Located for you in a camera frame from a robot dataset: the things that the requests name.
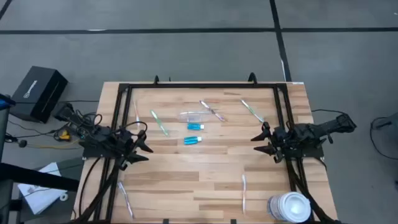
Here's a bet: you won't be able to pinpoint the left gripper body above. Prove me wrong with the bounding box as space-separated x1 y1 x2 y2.
118 129 141 171

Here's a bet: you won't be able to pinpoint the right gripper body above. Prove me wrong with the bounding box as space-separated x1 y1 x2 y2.
269 124 294 164

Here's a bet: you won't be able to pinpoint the green toothbrush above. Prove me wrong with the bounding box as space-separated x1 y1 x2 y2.
150 109 170 137
239 98 265 123

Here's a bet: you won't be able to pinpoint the red toothbrush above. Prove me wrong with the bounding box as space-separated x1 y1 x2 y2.
241 174 247 216

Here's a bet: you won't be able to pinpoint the clear plastic container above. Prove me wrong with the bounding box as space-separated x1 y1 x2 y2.
177 111 213 124

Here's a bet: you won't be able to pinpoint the purple toothbrush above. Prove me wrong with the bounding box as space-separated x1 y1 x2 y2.
198 99 227 123

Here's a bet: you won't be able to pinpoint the blue toothbrush in clear wrapper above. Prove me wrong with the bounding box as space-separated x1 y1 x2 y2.
117 181 135 219

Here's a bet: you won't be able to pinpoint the white round canister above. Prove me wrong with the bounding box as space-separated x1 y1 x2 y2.
266 191 312 223

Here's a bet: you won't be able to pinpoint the black power adapter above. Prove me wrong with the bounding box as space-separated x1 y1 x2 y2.
54 103 77 124

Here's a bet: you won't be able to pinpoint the black padded bar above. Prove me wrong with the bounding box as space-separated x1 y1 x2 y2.
0 162 80 192

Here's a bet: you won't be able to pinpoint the white paper sheets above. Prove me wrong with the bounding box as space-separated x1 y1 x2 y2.
17 161 68 215

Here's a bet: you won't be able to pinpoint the black cardboard box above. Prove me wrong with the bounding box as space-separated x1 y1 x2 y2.
9 65 69 124

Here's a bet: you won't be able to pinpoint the black left camera cable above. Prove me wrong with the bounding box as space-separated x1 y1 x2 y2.
119 120 149 135

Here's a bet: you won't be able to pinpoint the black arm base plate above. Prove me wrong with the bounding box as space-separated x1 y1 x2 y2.
82 144 125 159
279 146 325 159

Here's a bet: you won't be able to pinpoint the black cable bundle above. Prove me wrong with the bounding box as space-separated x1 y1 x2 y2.
52 108 103 144

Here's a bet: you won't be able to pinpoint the black base cable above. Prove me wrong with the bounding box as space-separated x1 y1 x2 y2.
78 157 103 222

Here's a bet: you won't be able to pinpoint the yellow cable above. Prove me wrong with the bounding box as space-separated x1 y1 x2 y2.
26 138 81 149

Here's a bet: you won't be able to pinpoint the black metal table frame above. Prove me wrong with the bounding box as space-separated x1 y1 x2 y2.
72 72 341 224

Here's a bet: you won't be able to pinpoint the black floor cable loop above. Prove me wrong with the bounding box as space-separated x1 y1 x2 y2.
369 116 398 161

